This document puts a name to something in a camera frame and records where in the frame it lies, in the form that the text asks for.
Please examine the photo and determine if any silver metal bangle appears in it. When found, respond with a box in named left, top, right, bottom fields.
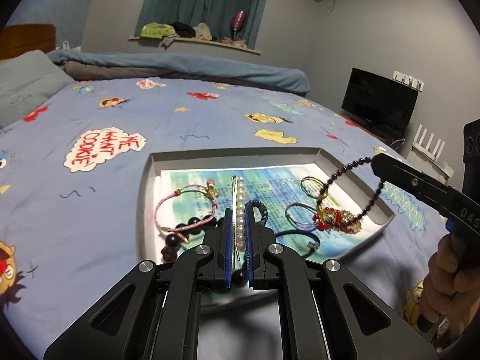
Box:
left=284, top=202, right=317, bottom=232

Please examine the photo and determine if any grey shallow cardboard box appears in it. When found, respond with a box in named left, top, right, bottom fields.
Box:
left=136, top=148, right=395, bottom=263

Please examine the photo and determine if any wooden headboard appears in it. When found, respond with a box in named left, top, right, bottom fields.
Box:
left=0, top=24, right=56, bottom=60

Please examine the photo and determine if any blue folded blanket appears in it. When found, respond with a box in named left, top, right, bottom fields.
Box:
left=47, top=49, right=311, bottom=96

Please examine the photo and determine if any beige cloth on sill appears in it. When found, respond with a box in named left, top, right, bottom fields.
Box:
left=193, top=23, right=212, bottom=41

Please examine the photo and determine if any pink balloon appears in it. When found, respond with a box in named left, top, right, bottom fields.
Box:
left=230, top=10, right=247, bottom=40

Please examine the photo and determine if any large black bead bracelet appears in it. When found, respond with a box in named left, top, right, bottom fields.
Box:
left=160, top=213, right=248, bottom=290

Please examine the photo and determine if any white wall hook rack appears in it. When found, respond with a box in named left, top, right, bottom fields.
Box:
left=392, top=71, right=425, bottom=93

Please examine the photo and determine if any teal window curtain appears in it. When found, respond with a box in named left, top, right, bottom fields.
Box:
left=134, top=0, right=267, bottom=49

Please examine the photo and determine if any cartoon print blue bedsheet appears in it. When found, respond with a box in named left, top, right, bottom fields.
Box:
left=1, top=79, right=445, bottom=359

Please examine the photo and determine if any dark blue bead bracelet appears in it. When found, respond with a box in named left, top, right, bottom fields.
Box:
left=246, top=200, right=269, bottom=229

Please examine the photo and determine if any red bead gold ornament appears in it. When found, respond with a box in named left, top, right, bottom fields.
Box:
left=312, top=206, right=362, bottom=234

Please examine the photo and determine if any black cloth on sill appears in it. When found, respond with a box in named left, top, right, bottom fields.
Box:
left=172, top=22, right=196, bottom=38

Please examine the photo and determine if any white wifi router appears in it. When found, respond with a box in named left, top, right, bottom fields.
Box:
left=407, top=124, right=455, bottom=185

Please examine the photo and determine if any person's right hand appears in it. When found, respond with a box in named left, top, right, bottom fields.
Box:
left=421, top=234, right=479, bottom=341

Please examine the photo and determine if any white pearl bracelet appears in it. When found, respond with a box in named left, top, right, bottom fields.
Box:
left=230, top=175, right=248, bottom=263

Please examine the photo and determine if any colourful printed paper sheet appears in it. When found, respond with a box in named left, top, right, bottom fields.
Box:
left=153, top=163, right=388, bottom=263

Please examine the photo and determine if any grey-blue pillow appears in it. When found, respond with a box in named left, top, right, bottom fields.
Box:
left=0, top=50, right=74, bottom=128

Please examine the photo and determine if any wooden window sill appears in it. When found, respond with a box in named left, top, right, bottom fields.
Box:
left=128, top=36, right=262, bottom=55

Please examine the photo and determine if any dark purple bead bracelet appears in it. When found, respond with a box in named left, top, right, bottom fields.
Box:
left=318, top=156, right=386, bottom=226

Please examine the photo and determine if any pink cord bracelet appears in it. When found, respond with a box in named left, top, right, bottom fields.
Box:
left=154, top=179, right=221, bottom=244

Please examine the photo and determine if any green cloth on sill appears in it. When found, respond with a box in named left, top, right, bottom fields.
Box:
left=140, top=22, right=177, bottom=39

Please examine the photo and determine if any black tv monitor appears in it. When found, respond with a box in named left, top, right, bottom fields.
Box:
left=341, top=67, right=418, bottom=141

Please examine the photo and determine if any black elastic hair tie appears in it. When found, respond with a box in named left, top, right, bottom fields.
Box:
left=273, top=230, right=322, bottom=260

